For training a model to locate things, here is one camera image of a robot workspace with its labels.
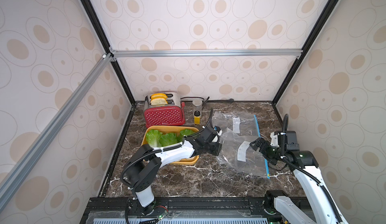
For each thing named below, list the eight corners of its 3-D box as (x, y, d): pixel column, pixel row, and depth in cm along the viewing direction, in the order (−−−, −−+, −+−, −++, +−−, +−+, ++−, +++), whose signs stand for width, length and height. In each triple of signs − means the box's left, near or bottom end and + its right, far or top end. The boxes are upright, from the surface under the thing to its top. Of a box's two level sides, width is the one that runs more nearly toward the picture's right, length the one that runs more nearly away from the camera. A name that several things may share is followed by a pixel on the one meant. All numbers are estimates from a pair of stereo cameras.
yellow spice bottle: (193, 125, 108) (193, 117, 101) (194, 118, 112) (193, 110, 105) (200, 125, 108) (200, 117, 101) (200, 118, 112) (200, 110, 105)
